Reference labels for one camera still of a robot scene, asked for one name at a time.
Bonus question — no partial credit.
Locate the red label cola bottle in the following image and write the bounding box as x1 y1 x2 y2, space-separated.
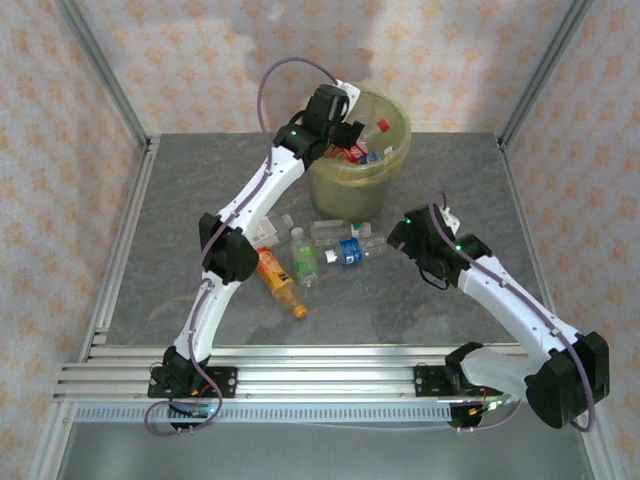
359 118 392 146

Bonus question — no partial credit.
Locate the blue label water bottle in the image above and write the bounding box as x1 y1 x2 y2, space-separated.
359 143 397 166

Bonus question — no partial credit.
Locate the clear square bottle white label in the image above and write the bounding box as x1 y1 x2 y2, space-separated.
257 212 295 247

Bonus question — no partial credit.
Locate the orange juice bottle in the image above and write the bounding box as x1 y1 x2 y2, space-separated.
254 246 309 320

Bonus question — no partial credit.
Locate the green trash bin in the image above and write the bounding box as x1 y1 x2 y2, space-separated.
305 82 413 187

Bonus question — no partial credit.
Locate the green plastic bin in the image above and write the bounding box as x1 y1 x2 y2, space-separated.
307 169 391 224

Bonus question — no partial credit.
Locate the clear bottle green white label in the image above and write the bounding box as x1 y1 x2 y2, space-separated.
310 218 375 242

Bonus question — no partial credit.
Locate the small circuit board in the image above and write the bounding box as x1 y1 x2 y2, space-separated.
467 397 516 419
167 402 221 421

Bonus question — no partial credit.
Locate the grey metal panel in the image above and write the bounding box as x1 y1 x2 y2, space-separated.
54 422 601 480

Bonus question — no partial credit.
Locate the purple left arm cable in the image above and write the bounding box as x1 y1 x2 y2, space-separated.
143 56 346 437

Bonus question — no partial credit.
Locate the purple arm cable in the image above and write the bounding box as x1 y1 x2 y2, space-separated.
143 56 346 437
429 189 596 434

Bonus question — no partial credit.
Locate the aluminium side rail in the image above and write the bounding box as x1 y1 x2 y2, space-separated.
497 137 566 351
79 137 161 361

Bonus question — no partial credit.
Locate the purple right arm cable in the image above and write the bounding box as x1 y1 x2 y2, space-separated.
429 189 596 434

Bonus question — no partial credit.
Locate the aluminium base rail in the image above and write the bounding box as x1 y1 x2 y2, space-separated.
52 344 599 404

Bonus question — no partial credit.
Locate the white slotted cable duct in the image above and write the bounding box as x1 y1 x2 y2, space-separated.
74 402 454 425

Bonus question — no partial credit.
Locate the aluminium frame post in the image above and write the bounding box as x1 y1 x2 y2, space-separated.
53 0 154 149
497 0 595 151

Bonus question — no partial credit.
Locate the aluminium frame leg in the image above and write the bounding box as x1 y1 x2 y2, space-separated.
574 399 626 480
27 399 76 480

